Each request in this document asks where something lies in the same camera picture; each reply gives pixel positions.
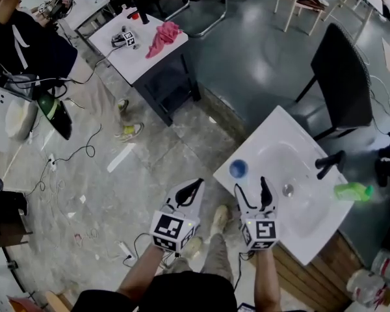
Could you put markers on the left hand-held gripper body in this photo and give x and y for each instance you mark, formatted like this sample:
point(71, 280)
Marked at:
point(169, 227)

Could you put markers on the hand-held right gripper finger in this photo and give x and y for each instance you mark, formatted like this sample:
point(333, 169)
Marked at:
point(242, 203)
point(272, 203)

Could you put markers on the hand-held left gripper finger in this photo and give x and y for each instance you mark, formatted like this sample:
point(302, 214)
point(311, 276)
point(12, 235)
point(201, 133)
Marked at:
point(172, 195)
point(196, 206)

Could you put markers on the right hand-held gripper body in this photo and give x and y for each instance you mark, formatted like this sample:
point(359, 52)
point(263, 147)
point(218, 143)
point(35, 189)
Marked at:
point(263, 232)

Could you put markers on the light blue plastic cup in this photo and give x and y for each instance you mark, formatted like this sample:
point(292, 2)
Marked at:
point(239, 168)

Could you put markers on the green spray bottle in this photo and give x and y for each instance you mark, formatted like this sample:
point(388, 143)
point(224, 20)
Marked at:
point(351, 192)

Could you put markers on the person's right forearm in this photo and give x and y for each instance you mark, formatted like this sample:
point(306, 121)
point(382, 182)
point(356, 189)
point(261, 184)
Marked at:
point(266, 281)

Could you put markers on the person's left forearm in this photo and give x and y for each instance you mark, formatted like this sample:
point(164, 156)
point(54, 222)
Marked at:
point(139, 271)

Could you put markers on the metal sink drain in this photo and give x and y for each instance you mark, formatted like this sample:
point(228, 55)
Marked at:
point(288, 190)

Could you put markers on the person's beige shoe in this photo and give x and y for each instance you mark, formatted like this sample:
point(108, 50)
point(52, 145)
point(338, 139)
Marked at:
point(220, 219)
point(192, 247)

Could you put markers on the white power strip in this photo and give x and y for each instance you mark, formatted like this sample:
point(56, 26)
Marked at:
point(52, 162)
point(126, 250)

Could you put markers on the person's khaki trousers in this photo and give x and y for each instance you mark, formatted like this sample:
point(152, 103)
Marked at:
point(217, 255)

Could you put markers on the person's black shirt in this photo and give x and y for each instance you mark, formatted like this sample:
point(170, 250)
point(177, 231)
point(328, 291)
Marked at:
point(182, 291)

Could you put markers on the black sink faucet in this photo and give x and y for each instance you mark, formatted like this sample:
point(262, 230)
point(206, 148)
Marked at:
point(330, 162)

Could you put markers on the packs of water bottles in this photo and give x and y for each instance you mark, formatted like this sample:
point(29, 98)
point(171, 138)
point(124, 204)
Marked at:
point(373, 278)

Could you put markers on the black and green hanging pouch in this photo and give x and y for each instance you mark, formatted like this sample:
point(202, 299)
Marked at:
point(57, 115)

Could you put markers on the small white-topped table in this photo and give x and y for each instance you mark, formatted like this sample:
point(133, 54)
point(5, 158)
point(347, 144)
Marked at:
point(139, 57)

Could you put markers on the pink cloth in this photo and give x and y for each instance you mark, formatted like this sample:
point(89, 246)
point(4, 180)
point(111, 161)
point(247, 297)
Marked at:
point(162, 37)

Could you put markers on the dark wooden cabinet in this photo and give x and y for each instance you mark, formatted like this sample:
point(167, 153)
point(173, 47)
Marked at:
point(6, 219)

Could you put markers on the grey hand-held gripper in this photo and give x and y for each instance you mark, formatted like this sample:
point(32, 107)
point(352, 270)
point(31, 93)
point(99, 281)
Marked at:
point(123, 39)

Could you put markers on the grey round stool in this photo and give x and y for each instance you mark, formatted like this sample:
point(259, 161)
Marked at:
point(19, 119)

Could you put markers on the short black faucet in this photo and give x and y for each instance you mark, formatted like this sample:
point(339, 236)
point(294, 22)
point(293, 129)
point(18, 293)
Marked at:
point(144, 15)

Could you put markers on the red cup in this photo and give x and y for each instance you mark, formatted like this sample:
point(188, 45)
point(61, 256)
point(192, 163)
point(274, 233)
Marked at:
point(134, 16)

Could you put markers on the black office chair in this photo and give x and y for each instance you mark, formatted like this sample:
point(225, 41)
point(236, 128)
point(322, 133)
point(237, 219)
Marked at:
point(208, 11)

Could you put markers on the wooden chair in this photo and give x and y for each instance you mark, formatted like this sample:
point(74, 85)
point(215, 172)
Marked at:
point(304, 2)

